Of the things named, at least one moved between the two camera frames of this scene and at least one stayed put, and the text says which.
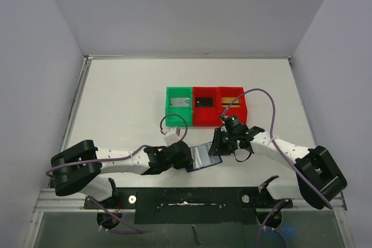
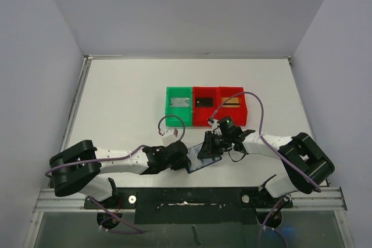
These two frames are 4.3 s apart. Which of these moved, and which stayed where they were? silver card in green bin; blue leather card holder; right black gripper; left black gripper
Moved: right black gripper
Stayed: silver card in green bin; left black gripper; blue leather card holder
